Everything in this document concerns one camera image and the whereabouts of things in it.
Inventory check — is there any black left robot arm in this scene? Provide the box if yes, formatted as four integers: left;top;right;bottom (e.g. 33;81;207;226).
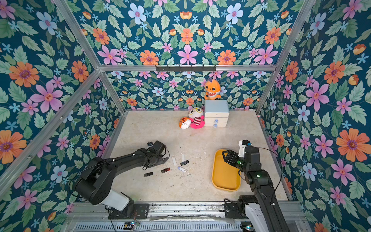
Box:
74;141;170;216

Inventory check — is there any dark red usb flash drive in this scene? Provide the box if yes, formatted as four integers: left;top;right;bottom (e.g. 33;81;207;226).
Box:
161;168;171;174

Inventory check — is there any yellow plastic storage tray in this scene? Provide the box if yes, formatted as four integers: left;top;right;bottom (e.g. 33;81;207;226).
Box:
212;149;241;191

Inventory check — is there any small orange tiger plush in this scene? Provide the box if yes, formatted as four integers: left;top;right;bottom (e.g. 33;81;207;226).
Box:
179;117;191;130

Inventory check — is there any black silver usb flash drive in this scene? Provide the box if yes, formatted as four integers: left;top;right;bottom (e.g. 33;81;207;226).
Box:
180;160;189;166

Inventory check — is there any pink striped owl plush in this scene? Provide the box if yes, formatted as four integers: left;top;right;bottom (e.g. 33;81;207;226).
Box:
188;107;205;129

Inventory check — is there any black hook rail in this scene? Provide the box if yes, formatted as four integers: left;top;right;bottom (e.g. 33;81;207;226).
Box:
155;65;216;72

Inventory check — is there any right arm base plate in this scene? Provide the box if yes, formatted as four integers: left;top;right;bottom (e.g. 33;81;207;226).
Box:
224;198;246;219

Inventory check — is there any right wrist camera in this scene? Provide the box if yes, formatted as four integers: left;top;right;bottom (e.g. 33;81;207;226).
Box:
238;140;252;158

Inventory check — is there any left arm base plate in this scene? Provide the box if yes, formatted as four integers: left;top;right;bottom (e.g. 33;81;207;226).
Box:
108;203;150;220

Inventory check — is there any white blue usb flash drive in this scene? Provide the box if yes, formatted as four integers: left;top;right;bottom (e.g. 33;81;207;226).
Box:
178;166;187;173

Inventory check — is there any orange shark plush toy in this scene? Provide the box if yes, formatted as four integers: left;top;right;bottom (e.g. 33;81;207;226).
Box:
204;78;221;100

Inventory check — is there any white ventilation grille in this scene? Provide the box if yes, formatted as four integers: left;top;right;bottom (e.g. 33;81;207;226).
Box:
73;221;242;232

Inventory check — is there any white mini drawer cabinet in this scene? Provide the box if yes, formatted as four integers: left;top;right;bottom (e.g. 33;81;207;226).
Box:
204;100;230;128

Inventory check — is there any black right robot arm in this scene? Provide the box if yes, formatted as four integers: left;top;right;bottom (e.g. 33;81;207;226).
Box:
222;146;290;232

